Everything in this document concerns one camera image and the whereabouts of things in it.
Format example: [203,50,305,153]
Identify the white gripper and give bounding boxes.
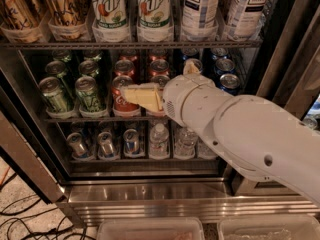
[120,62,215,126]

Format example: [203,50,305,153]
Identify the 7up can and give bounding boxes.
[92,0,127,29]
[137,0,171,28]

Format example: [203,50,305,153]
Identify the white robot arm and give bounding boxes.
[120,73,320,205]

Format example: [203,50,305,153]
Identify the front right Coca-Cola can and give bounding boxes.
[146,75,170,117]

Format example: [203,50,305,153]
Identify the second row right Coca-Cola can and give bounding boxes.
[148,59,169,77]

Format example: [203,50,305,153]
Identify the second row coca-cola can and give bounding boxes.
[114,60,135,78]
[148,59,169,77]

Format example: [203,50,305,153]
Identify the second row left Coca-Cola can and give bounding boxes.
[114,60,135,78]

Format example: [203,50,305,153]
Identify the front left Coca-Cola can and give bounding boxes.
[111,75,138,112]

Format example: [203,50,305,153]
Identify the second row right Pepsi can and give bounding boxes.
[214,58,236,76]

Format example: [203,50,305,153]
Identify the front right Pepsi can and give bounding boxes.
[218,74,240,95]

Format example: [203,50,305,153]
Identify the right Red Bull can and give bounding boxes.
[123,129,140,154]

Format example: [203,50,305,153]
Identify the red bull can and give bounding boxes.
[123,129,140,154]
[98,132,116,159]
[67,133,89,159]

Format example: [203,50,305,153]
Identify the second row right green can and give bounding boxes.
[78,60,100,78]

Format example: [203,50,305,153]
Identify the second row green can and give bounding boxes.
[78,60,100,78]
[45,61,72,84]

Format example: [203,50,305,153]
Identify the middle Red Bull can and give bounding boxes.
[98,132,116,159]

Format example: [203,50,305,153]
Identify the left Red Bull can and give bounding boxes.
[67,133,89,159]

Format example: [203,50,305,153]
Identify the front left green can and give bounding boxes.
[39,77,74,113]

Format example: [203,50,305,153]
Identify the second row left green can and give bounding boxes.
[45,61,72,84]

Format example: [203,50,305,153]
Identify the gold can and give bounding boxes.
[45,0,89,40]
[0,0,38,30]

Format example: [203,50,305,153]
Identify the cans in right fridge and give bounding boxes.
[302,116,318,130]

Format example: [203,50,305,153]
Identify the open fridge door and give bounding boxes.
[0,74,65,203]

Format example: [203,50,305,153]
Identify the far left gold can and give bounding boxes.
[0,0,38,30]

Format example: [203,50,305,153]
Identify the middle water bottle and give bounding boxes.
[174,127,198,160]

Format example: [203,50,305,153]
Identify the water bottle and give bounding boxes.
[198,140,217,159]
[149,123,169,160]
[174,127,198,160]

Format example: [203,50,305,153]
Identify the left water bottle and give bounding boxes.
[149,123,169,160]

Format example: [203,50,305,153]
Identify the right water bottle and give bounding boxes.
[198,140,217,159]

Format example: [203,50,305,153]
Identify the left Teas Tea bottle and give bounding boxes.
[182,0,219,38]

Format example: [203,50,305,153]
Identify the teas tea bottle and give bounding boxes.
[182,0,219,38]
[226,0,267,41]

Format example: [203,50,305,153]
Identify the right Teas Tea bottle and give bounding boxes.
[226,0,267,41]

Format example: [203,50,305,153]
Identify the left clear plastic bin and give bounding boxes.
[97,217,205,240]

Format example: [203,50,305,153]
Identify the clear plastic bin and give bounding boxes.
[97,217,205,240]
[217,215,320,240]

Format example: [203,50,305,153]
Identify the right clear plastic bin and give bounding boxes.
[217,215,320,240]

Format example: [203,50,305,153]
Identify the middle wire shelf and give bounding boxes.
[44,116,169,123]

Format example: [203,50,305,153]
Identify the wire shelf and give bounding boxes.
[0,40,262,50]
[44,116,169,123]

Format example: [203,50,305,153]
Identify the top wire shelf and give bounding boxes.
[0,40,262,50]

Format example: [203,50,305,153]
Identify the black floor cables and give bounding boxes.
[0,172,98,240]

